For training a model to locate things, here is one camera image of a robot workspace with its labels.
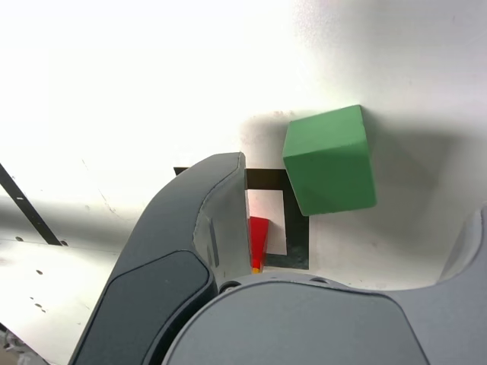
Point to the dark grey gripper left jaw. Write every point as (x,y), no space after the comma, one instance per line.
(160,289)

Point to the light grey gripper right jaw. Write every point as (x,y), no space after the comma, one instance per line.
(304,331)

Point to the yellow cube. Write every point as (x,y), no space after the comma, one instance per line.
(256,270)

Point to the red cube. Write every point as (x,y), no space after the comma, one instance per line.
(258,235)

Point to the green cube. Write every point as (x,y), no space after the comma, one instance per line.
(327,171)

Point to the black tape square outline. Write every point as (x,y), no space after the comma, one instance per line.
(296,235)

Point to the black tape strip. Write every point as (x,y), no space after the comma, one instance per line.
(29,207)

